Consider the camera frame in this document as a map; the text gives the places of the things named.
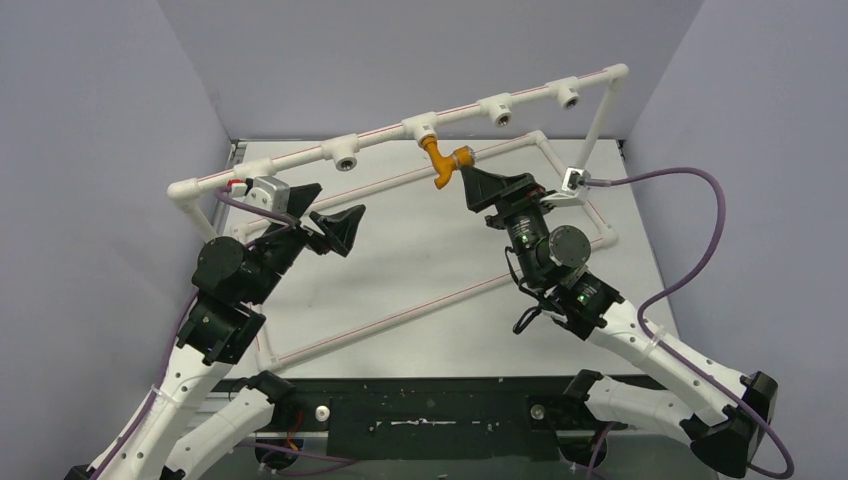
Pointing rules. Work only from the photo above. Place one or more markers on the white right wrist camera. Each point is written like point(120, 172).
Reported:
point(573, 191)

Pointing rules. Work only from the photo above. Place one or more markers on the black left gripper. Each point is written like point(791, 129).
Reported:
point(338, 230)

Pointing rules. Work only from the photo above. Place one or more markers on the yellow plastic water faucet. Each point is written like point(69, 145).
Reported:
point(446, 165)

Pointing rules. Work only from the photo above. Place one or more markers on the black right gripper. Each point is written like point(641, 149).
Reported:
point(515, 204)

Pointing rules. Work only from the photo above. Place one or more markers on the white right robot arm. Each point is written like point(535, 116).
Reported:
point(720, 413)

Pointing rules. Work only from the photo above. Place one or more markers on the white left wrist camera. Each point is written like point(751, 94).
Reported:
point(260, 194)

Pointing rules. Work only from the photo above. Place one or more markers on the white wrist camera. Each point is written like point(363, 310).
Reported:
point(260, 194)
point(573, 191)

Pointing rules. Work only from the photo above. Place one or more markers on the white PVC pipe frame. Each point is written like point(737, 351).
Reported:
point(426, 291)

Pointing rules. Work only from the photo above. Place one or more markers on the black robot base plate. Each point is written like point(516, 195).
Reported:
point(434, 418)

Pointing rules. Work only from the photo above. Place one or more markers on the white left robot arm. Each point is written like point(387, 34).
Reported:
point(215, 330)

